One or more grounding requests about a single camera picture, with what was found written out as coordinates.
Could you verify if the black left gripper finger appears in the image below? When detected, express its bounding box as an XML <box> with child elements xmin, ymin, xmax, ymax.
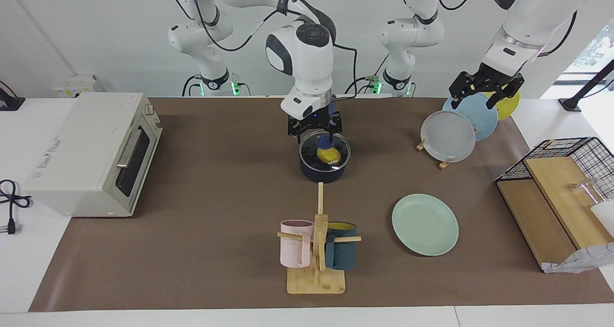
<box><xmin>449</xmin><ymin>72</ymin><xmax>478</xmax><ymax>109</ymax></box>
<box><xmin>487</xmin><ymin>78</ymin><xmax>525</xmax><ymax>109</ymax></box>

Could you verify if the glass lid blue knob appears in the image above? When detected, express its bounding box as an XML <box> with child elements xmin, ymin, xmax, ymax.
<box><xmin>299</xmin><ymin>129</ymin><xmax>351</xmax><ymax>170</ymax></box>

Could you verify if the yellow plate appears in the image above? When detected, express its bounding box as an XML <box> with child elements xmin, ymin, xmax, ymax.
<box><xmin>480</xmin><ymin>90</ymin><xmax>520</xmax><ymax>121</ymax></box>

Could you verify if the light blue plate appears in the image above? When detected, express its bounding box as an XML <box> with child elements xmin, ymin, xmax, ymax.
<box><xmin>442</xmin><ymin>92</ymin><xmax>498</xmax><ymax>141</ymax></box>

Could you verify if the dark blue pot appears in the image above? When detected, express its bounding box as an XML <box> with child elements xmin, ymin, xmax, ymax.
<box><xmin>298</xmin><ymin>107</ymin><xmax>352</xmax><ymax>184</ymax></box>

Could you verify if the grey plate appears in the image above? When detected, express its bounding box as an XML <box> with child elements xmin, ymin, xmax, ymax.
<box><xmin>420</xmin><ymin>110</ymin><xmax>476</xmax><ymax>164</ymax></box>

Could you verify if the wooden plate rack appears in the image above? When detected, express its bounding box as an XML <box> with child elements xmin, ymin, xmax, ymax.
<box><xmin>415</xmin><ymin>138</ymin><xmax>454</xmax><ymax>170</ymax></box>

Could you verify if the light green plate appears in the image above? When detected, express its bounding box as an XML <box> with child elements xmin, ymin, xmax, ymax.
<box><xmin>392</xmin><ymin>194</ymin><xmax>460</xmax><ymax>257</ymax></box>

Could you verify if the black slanted stand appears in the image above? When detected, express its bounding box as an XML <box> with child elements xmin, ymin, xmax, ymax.
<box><xmin>558</xmin><ymin>58</ymin><xmax>614</xmax><ymax>113</ymax></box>

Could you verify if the light wooden board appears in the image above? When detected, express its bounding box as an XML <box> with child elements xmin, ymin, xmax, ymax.
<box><xmin>524</xmin><ymin>156</ymin><xmax>614</xmax><ymax>250</ymax></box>

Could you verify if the pink mug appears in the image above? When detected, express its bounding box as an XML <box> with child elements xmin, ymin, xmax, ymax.
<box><xmin>280</xmin><ymin>220</ymin><xmax>315</xmax><ymax>269</ymax></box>

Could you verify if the dark teal mug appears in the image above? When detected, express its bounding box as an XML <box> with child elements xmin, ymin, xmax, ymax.
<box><xmin>325</xmin><ymin>222</ymin><xmax>358</xmax><ymax>271</ymax></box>

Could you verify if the brown wooden board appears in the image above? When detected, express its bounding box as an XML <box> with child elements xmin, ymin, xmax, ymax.
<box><xmin>496</xmin><ymin>179</ymin><xmax>579</xmax><ymax>270</ymax></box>

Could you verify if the clear glass cup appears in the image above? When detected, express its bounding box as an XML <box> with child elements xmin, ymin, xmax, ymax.
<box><xmin>568</xmin><ymin>178</ymin><xmax>611</xmax><ymax>209</ymax></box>

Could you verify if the brown table mat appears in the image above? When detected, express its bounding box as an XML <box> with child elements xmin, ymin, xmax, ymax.
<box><xmin>28</xmin><ymin>97</ymin><xmax>614</xmax><ymax>312</ymax></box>

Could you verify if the wooden mug rack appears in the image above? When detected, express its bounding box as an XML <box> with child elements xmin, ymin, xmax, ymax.
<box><xmin>277</xmin><ymin>182</ymin><xmax>362</xmax><ymax>295</ymax></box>

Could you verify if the white cup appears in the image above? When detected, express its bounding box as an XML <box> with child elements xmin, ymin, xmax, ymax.
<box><xmin>590</xmin><ymin>200</ymin><xmax>614</xmax><ymax>236</ymax></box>

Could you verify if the white toaster oven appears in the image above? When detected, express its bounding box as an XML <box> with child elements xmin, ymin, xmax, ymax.
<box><xmin>24</xmin><ymin>93</ymin><xmax>164</xmax><ymax>218</ymax></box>

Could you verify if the black stand base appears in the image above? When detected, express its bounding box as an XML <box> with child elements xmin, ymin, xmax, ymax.
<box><xmin>0</xmin><ymin>80</ymin><xmax>25</xmax><ymax>112</ymax></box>

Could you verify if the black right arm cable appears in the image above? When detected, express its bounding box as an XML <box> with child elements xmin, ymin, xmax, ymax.
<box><xmin>333</xmin><ymin>43</ymin><xmax>359</xmax><ymax>100</ymax></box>

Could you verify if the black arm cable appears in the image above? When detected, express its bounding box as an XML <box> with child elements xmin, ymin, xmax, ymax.
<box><xmin>333</xmin><ymin>43</ymin><xmax>359</xmax><ymax>100</ymax></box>
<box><xmin>537</xmin><ymin>11</ymin><xmax>578</xmax><ymax>58</ymax></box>

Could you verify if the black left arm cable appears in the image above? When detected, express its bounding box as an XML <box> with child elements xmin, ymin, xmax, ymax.
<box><xmin>537</xmin><ymin>11</ymin><xmax>578</xmax><ymax>58</ymax></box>

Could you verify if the black wire basket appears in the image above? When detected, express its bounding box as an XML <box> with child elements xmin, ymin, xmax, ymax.
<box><xmin>495</xmin><ymin>137</ymin><xmax>614</xmax><ymax>203</ymax></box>

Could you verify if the white wall socket box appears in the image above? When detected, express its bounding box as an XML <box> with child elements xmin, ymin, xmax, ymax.
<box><xmin>52</xmin><ymin>74</ymin><xmax>104</xmax><ymax>98</ymax></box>

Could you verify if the black power cord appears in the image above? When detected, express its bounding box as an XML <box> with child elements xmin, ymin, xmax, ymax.
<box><xmin>0</xmin><ymin>179</ymin><xmax>33</xmax><ymax>235</ymax></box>

